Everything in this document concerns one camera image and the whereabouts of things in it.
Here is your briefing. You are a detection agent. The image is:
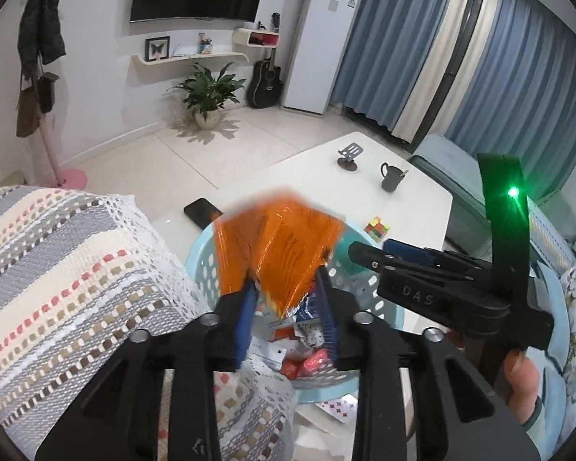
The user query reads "light blue plastic basket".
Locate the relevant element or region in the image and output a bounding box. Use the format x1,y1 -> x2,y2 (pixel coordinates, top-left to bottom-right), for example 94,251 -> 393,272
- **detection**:
186,221 -> 405,404

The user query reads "orange teal snack wrapper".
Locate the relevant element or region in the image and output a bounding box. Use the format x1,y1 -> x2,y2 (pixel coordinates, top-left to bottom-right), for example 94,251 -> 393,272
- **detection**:
213,192 -> 344,295

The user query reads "playing card box tiger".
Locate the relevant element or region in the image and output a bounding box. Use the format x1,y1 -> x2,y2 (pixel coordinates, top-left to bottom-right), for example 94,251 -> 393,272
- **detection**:
294,292 -> 320,329

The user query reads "white triangle pattern wrapper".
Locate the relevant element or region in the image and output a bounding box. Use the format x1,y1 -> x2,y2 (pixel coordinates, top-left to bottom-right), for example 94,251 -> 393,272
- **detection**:
293,320 -> 324,348

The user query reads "pink tissue pack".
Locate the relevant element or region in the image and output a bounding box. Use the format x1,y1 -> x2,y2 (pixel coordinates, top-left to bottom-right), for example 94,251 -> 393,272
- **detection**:
280,348 -> 329,381

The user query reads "person's right hand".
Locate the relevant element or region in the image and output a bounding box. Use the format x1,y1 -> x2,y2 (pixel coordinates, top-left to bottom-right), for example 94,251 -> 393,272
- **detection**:
503,350 -> 540,425

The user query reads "colourful rubik cube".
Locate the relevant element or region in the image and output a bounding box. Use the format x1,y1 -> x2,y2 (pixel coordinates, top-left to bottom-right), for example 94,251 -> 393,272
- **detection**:
364,217 -> 390,242

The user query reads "teal sofa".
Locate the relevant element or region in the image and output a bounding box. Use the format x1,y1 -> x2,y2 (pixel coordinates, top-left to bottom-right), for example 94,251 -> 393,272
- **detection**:
407,132 -> 576,270

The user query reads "black smartphone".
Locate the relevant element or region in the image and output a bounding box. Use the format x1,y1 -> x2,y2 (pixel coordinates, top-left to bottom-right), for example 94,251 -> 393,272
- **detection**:
183,198 -> 222,231

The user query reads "phone stand on coaster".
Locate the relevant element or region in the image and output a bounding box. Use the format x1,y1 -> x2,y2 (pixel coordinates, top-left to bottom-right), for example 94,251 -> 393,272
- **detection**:
337,143 -> 364,172

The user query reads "black mug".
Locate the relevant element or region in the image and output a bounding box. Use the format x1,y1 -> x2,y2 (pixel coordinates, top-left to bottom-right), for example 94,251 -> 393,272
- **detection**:
381,163 -> 408,192

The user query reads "striped woven tablecloth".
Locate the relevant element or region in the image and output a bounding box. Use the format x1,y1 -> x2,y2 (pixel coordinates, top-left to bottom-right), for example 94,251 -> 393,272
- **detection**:
0,185 -> 295,460

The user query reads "pink coat rack stand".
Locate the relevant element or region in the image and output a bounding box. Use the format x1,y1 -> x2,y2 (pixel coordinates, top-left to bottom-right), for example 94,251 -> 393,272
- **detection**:
33,56 -> 89,190

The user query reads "potted green plant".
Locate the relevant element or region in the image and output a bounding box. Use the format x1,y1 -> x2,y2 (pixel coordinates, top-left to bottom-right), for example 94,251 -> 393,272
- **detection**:
166,63 -> 247,131

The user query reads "black acoustic guitar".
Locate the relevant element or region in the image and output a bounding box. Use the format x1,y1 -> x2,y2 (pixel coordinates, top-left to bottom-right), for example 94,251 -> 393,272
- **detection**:
247,48 -> 284,109

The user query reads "blue striped curtain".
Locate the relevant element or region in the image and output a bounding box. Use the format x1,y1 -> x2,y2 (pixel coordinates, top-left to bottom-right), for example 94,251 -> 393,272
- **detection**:
332,0 -> 576,199

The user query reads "small beige stool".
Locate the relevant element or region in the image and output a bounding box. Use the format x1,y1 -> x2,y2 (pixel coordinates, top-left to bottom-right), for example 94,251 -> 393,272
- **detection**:
0,170 -> 28,187

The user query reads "framed butterfly picture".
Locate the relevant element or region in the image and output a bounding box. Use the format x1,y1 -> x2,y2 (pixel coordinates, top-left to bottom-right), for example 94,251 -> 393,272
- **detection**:
144,36 -> 170,63

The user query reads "brown hanging bag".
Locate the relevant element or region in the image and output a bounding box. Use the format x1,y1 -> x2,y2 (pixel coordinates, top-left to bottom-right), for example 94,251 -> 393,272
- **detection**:
16,78 -> 39,138

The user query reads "white refrigerator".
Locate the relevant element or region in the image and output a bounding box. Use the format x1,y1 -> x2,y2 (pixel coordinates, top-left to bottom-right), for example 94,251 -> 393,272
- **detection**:
282,0 -> 360,114

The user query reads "black coat on rack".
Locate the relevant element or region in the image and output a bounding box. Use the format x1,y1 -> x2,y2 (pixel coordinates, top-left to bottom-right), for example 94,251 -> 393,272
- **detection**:
17,0 -> 66,79

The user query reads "white curved wall shelf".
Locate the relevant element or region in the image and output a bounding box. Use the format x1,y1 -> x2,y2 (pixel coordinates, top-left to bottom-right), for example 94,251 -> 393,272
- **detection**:
132,51 -> 250,67

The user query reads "white red wall cubby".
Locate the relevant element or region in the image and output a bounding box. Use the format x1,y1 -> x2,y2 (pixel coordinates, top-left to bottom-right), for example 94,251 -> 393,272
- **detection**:
232,27 -> 281,49

